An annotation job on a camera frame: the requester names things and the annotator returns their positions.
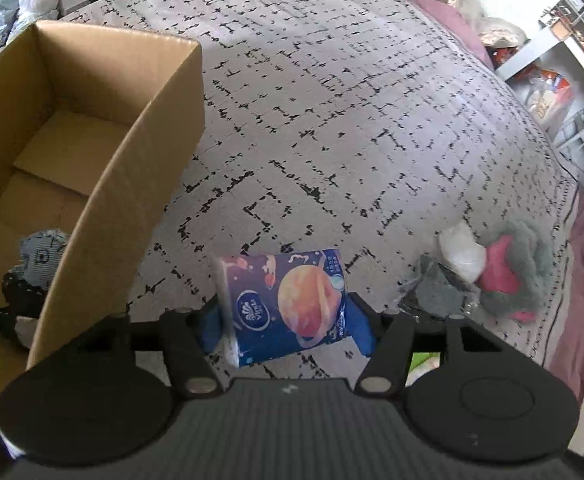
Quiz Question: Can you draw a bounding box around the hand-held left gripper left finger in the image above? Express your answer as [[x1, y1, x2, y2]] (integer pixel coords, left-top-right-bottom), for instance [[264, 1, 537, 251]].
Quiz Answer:
[[70, 302, 223, 397]]

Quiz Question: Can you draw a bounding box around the grey and pink plush toy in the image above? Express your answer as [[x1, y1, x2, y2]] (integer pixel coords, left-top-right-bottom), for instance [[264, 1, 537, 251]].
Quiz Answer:
[[476, 218, 557, 325]]

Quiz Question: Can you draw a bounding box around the pink bedsheet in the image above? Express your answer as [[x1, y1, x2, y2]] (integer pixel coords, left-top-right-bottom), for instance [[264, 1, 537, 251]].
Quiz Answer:
[[412, 0, 584, 403]]

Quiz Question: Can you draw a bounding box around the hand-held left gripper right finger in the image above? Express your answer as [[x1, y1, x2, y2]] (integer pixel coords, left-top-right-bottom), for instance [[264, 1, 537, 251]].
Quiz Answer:
[[347, 292, 504, 396]]

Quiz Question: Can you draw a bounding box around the grey black-patterned bed blanket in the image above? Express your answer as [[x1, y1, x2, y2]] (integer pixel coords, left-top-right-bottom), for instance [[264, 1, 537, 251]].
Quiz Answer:
[[59, 0, 580, 386]]

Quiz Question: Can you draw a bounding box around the blue planet print tissue pack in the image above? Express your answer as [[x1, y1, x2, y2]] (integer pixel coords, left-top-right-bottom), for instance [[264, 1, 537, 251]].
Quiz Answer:
[[212, 248, 349, 367]]

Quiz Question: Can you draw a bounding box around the black and white plush toy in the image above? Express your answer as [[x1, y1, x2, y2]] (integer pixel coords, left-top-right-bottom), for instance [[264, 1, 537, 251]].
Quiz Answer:
[[0, 271, 48, 352]]

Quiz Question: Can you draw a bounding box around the green cloth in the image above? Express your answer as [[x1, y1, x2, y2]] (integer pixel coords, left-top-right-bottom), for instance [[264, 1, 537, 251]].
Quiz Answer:
[[408, 352, 443, 383]]

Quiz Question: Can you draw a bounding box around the white shelf unit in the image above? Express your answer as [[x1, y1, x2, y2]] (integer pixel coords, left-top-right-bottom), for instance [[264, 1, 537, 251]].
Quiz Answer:
[[496, 0, 584, 196]]

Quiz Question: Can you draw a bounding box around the white soft plastic bag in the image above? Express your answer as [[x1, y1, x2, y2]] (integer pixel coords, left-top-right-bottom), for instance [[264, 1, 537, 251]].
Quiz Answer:
[[438, 222, 488, 284]]

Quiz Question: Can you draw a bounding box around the blue-grey denim plush toy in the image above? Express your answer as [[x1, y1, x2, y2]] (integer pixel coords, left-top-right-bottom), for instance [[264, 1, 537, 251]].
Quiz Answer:
[[18, 229, 71, 292]]

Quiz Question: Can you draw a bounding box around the clear bag of snacks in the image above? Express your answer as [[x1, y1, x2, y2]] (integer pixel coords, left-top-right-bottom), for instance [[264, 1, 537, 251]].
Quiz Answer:
[[522, 67, 577, 128]]

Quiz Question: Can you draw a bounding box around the brown cardboard box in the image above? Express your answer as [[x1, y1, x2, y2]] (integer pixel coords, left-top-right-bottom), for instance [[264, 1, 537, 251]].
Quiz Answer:
[[0, 19, 206, 413]]

